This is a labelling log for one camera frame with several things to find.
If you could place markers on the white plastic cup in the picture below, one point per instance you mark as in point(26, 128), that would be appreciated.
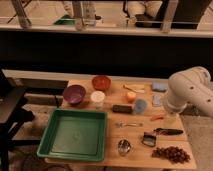
point(97, 98)

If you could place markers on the red bowl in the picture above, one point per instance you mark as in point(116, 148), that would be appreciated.
point(101, 82)

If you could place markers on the silver fork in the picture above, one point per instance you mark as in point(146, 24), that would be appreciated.
point(119, 125)

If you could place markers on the purple bowl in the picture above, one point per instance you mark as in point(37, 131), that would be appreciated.
point(74, 94)

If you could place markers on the green plastic tray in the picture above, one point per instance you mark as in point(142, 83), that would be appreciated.
point(78, 135)

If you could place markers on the light blue folded cloth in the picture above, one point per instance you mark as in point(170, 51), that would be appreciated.
point(157, 100)

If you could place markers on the small black metal container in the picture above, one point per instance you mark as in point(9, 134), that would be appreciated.
point(149, 139)

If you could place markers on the bunch of dark grapes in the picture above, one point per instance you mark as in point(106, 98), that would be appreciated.
point(172, 153)

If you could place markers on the dark side table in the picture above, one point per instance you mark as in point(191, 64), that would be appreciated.
point(12, 117)

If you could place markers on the orange fruit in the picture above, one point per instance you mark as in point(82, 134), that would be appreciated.
point(130, 96)

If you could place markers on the black rectangular block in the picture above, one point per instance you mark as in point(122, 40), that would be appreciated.
point(122, 109)

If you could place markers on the silver measuring cup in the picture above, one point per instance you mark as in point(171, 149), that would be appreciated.
point(124, 147)

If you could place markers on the wooden spoon utensil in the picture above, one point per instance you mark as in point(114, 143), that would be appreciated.
point(135, 88)

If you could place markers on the orange red pepper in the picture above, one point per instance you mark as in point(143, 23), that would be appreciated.
point(157, 117)

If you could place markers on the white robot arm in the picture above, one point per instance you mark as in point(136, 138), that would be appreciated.
point(189, 86)

